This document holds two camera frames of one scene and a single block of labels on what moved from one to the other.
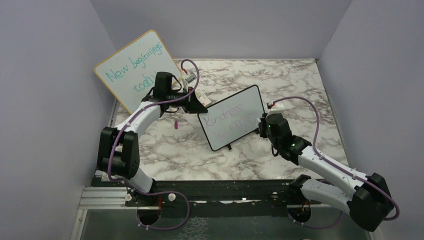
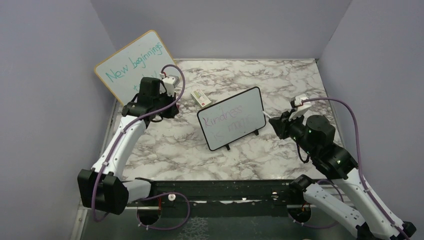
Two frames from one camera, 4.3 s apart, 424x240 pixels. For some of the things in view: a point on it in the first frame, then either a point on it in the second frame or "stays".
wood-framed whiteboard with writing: [131, 72] stays
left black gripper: [192, 105] -> [174, 110]
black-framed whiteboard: [233, 118] stays
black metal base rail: [271, 193] stays
